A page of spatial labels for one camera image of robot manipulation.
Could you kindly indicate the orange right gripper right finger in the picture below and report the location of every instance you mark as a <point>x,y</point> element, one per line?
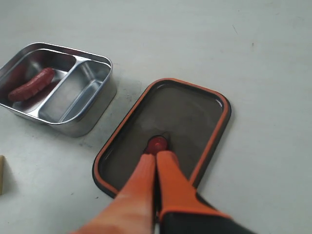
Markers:
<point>183,211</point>

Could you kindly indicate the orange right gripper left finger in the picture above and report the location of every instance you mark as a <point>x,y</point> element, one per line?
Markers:
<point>131,212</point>

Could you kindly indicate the dark transparent box lid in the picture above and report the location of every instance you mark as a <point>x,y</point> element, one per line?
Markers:
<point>192,118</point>

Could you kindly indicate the stainless steel lunch box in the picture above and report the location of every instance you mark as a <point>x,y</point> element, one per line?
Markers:
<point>79,93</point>

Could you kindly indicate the yellow toy cheese wedge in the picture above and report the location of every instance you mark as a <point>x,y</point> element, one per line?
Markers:
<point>1,173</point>

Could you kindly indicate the red toy sausage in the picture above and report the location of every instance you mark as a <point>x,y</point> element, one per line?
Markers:
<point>33,86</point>

